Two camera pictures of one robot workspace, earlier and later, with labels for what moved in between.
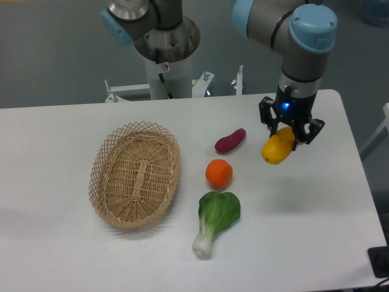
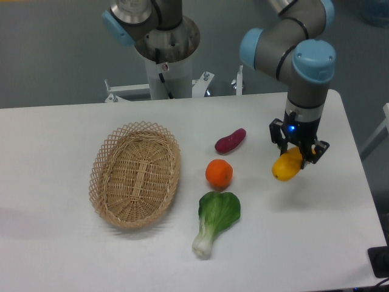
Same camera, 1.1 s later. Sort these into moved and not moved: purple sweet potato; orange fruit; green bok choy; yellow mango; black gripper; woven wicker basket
Moved: black gripper; yellow mango
Not moved: woven wicker basket; orange fruit; purple sweet potato; green bok choy
